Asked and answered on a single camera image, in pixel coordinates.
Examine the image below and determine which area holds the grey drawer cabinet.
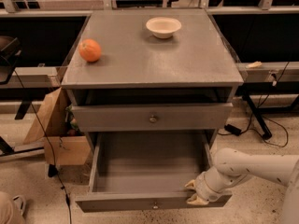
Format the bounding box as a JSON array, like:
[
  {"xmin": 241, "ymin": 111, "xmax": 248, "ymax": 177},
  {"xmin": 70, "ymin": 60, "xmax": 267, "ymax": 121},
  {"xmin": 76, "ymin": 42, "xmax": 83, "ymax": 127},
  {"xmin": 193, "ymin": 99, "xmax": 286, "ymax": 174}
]
[{"xmin": 62, "ymin": 9, "xmax": 243, "ymax": 147}]

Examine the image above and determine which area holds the black power adapter cable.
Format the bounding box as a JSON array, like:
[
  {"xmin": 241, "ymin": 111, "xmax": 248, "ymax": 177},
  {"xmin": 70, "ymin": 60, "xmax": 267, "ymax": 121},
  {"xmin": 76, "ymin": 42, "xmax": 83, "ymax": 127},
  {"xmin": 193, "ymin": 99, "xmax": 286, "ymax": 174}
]
[{"xmin": 217, "ymin": 112, "xmax": 290, "ymax": 148}]

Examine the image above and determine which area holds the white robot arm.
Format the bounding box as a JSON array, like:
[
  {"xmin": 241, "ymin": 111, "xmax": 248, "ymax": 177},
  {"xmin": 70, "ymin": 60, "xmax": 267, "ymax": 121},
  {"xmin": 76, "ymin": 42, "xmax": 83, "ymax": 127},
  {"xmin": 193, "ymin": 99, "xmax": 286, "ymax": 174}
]
[{"xmin": 185, "ymin": 148, "xmax": 299, "ymax": 224}]

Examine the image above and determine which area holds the small yellow foam piece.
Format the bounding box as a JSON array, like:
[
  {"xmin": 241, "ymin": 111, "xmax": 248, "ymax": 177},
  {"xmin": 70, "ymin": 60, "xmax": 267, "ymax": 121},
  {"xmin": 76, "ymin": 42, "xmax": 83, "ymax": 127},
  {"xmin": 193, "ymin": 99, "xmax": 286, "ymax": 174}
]
[{"xmin": 246, "ymin": 61, "xmax": 263, "ymax": 69}]

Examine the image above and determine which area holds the black table leg right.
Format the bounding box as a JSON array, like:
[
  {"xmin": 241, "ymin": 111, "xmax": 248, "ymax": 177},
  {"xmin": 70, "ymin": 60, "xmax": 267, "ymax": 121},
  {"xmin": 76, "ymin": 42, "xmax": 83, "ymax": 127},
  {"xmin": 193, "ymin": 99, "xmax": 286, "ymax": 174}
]
[{"xmin": 242, "ymin": 90, "xmax": 272, "ymax": 140}]

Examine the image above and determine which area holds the white paper bowl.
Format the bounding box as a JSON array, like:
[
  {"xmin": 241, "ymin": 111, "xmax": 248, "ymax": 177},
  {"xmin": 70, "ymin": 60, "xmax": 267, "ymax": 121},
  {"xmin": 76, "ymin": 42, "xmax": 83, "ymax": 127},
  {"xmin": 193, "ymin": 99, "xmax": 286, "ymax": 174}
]
[{"xmin": 146, "ymin": 17, "xmax": 181, "ymax": 39}]

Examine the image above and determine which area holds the grey top drawer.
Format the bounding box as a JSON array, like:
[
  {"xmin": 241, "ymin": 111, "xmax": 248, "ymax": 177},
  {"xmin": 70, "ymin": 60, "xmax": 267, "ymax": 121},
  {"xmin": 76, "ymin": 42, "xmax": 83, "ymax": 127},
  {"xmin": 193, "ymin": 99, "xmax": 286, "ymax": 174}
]
[{"xmin": 72, "ymin": 103, "xmax": 233, "ymax": 132}]

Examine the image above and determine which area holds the orange fruit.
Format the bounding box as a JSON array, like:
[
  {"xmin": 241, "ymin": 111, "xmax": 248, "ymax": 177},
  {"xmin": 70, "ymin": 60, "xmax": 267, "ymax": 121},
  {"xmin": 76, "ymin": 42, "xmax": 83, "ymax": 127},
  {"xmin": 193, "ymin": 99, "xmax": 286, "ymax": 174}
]
[{"xmin": 78, "ymin": 39, "xmax": 101, "ymax": 63}]

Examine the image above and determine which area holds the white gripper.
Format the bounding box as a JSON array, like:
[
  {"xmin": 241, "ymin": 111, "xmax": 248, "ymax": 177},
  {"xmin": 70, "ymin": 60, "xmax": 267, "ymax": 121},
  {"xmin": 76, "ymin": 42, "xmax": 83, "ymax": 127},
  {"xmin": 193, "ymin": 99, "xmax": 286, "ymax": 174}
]
[{"xmin": 185, "ymin": 171, "xmax": 222, "ymax": 206}]

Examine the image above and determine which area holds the brown cardboard box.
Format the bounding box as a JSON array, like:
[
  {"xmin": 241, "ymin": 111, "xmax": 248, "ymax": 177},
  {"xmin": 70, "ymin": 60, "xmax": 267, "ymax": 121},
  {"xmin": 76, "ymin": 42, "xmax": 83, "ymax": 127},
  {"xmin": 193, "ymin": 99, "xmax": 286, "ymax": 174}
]
[{"xmin": 23, "ymin": 88, "xmax": 91, "ymax": 165}]

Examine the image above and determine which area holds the black chair left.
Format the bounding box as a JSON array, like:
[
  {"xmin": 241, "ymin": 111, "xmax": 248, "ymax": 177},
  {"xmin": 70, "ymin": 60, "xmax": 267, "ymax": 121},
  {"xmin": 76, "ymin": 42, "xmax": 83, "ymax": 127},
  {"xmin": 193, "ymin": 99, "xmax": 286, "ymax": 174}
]
[{"xmin": 0, "ymin": 36, "xmax": 21, "ymax": 85}]

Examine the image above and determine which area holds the grey drawer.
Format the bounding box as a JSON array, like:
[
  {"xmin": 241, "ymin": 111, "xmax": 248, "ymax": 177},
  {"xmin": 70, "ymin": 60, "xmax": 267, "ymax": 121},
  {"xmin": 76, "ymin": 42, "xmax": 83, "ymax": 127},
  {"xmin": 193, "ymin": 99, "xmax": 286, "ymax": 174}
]
[
  {"xmin": 72, "ymin": 103, "xmax": 233, "ymax": 132},
  {"xmin": 74, "ymin": 131, "xmax": 233, "ymax": 214}
]

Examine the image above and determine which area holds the black floor cable left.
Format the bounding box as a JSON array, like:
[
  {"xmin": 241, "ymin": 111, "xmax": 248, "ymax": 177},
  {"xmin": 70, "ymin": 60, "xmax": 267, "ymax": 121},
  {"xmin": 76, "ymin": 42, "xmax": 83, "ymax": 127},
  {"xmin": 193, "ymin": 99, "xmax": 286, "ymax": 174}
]
[{"xmin": 12, "ymin": 68, "xmax": 73, "ymax": 224}]

